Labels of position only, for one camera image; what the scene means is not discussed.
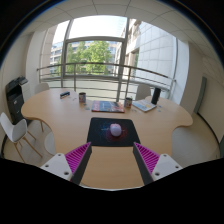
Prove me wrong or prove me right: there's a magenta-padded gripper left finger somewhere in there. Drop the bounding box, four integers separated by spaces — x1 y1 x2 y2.
40 142 93 185

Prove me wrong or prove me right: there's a black printed mouse pad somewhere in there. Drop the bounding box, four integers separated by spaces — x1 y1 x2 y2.
86 116 141 148

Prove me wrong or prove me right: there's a white chair with wooden legs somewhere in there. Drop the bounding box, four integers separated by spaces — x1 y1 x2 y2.
0 111 44 164

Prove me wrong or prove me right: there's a red and dark magazine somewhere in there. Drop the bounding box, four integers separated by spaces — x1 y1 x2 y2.
91 100 126 114

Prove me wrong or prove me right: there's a black tall cylinder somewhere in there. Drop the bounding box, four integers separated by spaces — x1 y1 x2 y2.
150 87 162 106

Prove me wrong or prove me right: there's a light blue booklet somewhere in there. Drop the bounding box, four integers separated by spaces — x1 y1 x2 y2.
132 98 158 113

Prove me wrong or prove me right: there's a grey metal balcony railing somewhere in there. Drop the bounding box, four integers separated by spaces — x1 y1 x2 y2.
36 62 177 101

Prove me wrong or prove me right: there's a lilac computer mouse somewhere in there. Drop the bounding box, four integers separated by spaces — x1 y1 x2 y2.
109 123 123 138

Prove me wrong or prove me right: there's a black and white office printer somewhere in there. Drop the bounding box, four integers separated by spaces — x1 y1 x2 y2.
4 76 31 125

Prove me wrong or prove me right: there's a green tree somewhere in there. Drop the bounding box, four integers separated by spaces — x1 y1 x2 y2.
66 40 116 75

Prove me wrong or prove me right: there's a blue and white mug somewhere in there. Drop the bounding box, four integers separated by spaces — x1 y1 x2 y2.
124 96 133 109

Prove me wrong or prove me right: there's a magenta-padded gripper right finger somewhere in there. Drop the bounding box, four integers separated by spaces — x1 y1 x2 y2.
132 142 184 186

